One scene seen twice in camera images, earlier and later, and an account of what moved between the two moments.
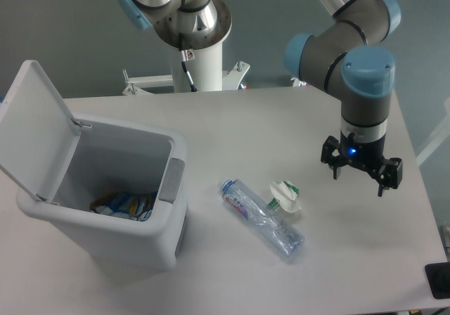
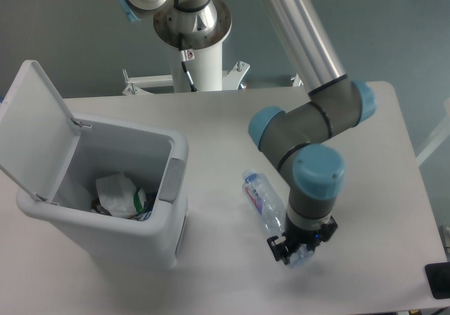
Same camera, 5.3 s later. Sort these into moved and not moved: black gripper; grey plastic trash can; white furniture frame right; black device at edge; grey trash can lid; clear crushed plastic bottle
Moved: clear crushed plastic bottle; black gripper
Not moved: black device at edge; grey trash can lid; white furniture frame right; grey plastic trash can
